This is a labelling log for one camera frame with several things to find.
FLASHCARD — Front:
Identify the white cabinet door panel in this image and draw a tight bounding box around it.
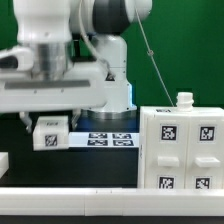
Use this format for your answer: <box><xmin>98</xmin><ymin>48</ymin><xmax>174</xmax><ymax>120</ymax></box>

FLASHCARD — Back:
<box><xmin>145</xmin><ymin>115</ymin><xmax>188</xmax><ymax>189</ymax></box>
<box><xmin>185</xmin><ymin>115</ymin><xmax>224</xmax><ymax>190</ymax></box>

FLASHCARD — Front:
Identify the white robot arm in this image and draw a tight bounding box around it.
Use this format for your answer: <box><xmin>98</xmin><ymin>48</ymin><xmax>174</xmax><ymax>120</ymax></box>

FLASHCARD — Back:
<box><xmin>0</xmin><ymin>0</ymin><xmax>152</xmax><ymax>129</ymax></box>

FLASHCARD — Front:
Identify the white front rail fence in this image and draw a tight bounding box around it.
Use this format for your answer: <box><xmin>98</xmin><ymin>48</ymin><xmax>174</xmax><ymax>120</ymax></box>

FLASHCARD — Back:
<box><xmin>0</xmin><ymin>188</ymin><xmax>224</xmax><ymax>217</ymax></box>

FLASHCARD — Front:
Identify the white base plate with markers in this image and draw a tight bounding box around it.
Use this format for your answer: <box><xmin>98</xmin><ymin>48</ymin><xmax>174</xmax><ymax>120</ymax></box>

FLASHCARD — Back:
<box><xmin>69</xmin><ymin>132</ymin><xmax>139</xmax><ymax>148</ymax></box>

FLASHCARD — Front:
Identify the white block at left edge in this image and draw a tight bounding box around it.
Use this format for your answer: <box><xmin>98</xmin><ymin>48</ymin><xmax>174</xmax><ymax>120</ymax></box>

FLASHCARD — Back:
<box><xmin>0</xmin><ymin>152</ymin><xmax>9</xmax><ymax>179</ymax></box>

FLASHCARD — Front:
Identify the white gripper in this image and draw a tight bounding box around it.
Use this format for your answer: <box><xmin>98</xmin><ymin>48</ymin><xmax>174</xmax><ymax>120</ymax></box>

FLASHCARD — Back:
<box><xmin>0</xmin><ymin>46</ymin><xmax>107</xmax><ymax>133</ymax></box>

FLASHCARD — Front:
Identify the small white box with marker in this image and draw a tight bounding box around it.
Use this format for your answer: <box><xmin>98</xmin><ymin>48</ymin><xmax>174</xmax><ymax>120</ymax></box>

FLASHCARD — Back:
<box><xmin>33</xmin><ymin>116</ymin><xmax>69</xmax><ymax>151</ymax></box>

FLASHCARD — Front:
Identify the white cabinet body box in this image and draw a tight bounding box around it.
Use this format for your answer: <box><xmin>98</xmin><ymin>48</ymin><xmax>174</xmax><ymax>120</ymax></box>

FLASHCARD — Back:
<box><xmin>137</xmin><ymin>92</ymin><xmax>224</xmax><ymax>190</ymax></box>

